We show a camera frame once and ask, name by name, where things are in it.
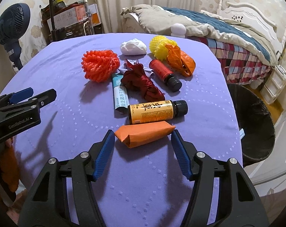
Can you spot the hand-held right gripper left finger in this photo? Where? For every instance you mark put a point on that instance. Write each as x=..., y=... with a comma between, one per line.
x=104, y=156

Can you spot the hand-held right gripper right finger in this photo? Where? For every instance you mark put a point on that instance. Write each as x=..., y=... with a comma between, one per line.
x=180, y=153

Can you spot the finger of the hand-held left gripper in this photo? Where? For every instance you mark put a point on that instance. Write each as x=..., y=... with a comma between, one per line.
x=22, y=93
x=44, y=97

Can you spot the orange paper packet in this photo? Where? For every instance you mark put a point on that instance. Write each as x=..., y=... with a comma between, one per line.
x=143, y=133

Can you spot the brown bottle with orange label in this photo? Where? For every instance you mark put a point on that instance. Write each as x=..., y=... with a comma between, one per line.
x=152, y=112

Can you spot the white and teal packet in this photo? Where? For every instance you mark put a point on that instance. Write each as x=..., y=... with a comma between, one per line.
x=120, y=97

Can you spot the orange spiky ball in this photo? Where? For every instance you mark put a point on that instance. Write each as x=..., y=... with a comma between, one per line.
x=98, y=63

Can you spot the black trash bin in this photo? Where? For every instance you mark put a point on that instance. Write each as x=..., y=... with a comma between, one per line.
x=254, y=123

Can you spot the dark red cloth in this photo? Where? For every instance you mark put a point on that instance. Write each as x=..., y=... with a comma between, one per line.
x=138, y=80

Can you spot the dark bottle with red label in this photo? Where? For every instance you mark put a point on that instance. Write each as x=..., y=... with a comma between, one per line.
x=160, y=69

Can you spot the grey wrapper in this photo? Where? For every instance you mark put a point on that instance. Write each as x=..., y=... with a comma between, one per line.
x=149, y=72

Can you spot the orange plastic bag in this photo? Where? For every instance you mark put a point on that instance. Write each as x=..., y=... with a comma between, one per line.
x=178, y=56

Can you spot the white tissue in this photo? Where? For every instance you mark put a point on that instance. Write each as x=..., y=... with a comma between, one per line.
x=133, y=47

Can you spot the person's left forearm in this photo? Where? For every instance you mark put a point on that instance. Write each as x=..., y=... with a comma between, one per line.
x=9, y=170

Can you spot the white cloth tag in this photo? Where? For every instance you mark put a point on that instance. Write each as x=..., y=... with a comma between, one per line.
x=242, y=133

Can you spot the brown patterned bag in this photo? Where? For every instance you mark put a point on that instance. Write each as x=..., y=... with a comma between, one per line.
x=74, y=32

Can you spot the dark blue fan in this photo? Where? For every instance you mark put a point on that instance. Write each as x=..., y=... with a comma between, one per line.
x=12, y=21

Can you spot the cardboard box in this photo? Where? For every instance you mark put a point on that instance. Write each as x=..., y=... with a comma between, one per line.
x=69, y=14

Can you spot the black hand trolley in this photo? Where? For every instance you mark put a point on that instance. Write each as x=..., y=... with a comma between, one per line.
x=52, y=4

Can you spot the orange and white box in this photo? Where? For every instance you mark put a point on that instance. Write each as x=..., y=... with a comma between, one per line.
x=95, y=14

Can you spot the plaid bed sheet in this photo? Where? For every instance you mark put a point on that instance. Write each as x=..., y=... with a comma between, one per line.
x=233, y=59

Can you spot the yellow foam fruit net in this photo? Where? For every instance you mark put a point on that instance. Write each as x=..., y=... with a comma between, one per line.
x=157, y=45

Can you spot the white plastic drawer unit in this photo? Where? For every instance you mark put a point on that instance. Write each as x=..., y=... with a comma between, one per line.
x=275, y=82

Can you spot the beige and blue duvet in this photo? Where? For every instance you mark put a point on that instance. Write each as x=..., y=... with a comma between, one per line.
x=157, y=19

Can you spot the white headboard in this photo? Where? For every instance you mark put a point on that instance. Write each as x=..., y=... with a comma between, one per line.
x=247, y=11

